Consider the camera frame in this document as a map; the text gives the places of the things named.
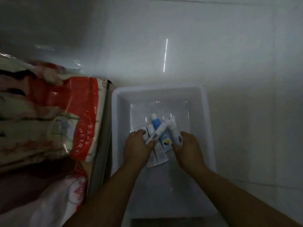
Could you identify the person's left hand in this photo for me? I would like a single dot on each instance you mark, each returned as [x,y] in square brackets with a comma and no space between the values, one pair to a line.
[136,151]

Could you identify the person's right hand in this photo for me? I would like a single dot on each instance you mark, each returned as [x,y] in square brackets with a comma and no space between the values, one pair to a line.
[189,152]

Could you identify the person's right thumb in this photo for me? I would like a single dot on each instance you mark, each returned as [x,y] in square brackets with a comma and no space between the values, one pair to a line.
[176,148]

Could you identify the person's left thumb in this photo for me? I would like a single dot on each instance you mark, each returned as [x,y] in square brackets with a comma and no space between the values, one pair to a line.
[150,145]

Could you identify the slim white tube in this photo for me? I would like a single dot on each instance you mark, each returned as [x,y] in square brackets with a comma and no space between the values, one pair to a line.
[159,131]

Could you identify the white tube with grey print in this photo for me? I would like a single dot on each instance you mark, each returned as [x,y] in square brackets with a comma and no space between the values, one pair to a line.
[174,130]

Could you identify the person's right forearm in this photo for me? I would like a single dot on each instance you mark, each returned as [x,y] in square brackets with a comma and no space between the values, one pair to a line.
[232,198]

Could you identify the person's left forearm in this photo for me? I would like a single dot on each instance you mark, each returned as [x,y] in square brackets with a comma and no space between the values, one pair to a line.
[111,193]

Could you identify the white tube yellow blue print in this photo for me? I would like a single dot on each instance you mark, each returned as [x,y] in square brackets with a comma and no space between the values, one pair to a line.
[165,142]

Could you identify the white flat-ended tube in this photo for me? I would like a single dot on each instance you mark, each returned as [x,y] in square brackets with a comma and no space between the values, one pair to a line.
[151,160]
[149,130]
[161,156]

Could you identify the blue tube with white cap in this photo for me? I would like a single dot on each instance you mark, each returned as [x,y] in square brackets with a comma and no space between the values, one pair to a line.
[156,122]

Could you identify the white plastic bin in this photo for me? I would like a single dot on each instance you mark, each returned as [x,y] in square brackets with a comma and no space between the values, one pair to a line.
[165,101]

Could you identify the white bag with red print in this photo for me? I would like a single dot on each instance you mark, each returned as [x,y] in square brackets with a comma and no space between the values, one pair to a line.
[59,203]

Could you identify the red and white woven sack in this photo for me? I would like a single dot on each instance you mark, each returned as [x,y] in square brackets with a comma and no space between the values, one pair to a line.
[47,111]

